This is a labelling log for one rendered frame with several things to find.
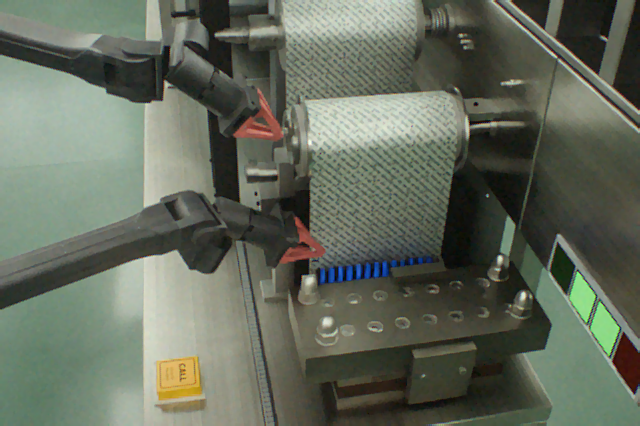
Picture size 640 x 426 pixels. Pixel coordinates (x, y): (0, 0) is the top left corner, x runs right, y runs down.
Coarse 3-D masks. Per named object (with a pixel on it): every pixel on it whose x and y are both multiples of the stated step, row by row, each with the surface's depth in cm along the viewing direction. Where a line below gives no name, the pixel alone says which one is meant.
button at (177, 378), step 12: (168, 360) 118; (180, 360) 118; (192, 360) 118; (168, 372) 116; (180, 372) 116; (192, 372) 116; (168, 384) 114; (180, 384) 114; (192, 384) 114; (168, 396) 114; (180, 396) 114; (192, 396) 115
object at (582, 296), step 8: (576, 280) 95; (576, 288) 95; (584, 288) 93; (576, 296) 95; (584, 296) 93; (592, 296) 91; (576, 304) 96; (584, 304) 93; (592, 304) 92; (584, 312) 94
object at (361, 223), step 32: (320, 192) 112; (352, 192) 114; (384, 192) 115; (416, 192) 116; (448, 192) 117; (320, 224) 116; (352, 224) 117; (384, 224) 119; (416, 224) 120; (352, 256) 121; (384, 256) 123; (416, 256) 124
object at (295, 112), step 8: (456, 104) 113; (296, 112) 110; (456, 112) 112; (296, 120) 110; (456, 120) 112; (304, 128) 108; (304, 136) 108; (304, 144) 108; (304, 152) 108; (456, 152) 114; (304, 160) 109; (296, 168) 116; (304, 168) 110; (304, 176) 113
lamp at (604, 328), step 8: (600, 304) 90; (600, 312) 90; (600, 320) 90; (608, 320) 88; (592, 328) 92; (600, 328) 90; (608, 328) 88; (616, 328) 86; (600, 336) 90; (608, 336) 88; (608, 344) 88; (608, 352) 89
